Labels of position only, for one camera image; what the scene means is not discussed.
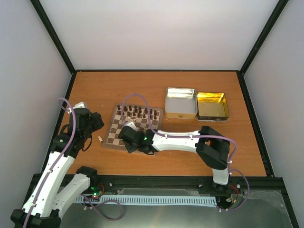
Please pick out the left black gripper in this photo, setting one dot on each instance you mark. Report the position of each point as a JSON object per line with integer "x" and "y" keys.
{"x": 99, "y": 122}

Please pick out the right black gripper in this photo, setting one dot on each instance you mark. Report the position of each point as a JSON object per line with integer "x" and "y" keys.
{"x": 130, "y": 149}

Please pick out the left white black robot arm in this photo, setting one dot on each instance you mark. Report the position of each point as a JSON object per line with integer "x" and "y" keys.
{"x": 47, "y": 203}

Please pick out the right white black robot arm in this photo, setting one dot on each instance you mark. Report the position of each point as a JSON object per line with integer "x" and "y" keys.
{"x": 212, "y": 147}

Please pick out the wooden chess board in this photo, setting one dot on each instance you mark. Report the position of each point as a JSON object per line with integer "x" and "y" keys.
{"x": 134, "y": 116}

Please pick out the silver open tin box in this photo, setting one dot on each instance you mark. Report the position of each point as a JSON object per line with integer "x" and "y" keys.
{"x": 181, "y": 103}

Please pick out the gold tin lid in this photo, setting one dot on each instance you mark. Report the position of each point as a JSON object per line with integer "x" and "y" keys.
{"x": 212, "y": 107}

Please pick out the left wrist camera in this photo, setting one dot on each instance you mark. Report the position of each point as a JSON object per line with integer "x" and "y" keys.
{"x": 79, "y": 106}

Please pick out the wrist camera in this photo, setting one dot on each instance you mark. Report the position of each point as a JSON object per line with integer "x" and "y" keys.
{"x": 132, "y": 125}
{"x": 79, "y": 106}

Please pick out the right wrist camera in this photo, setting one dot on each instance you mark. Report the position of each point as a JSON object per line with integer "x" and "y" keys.
{"x": 132, "y": 125}

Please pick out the light blue cable duct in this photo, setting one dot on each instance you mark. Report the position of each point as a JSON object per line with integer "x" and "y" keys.
{"x": 140, "y": 200}

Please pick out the black frame rail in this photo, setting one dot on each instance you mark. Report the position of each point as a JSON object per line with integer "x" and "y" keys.
{"x": 203, "y": 184}

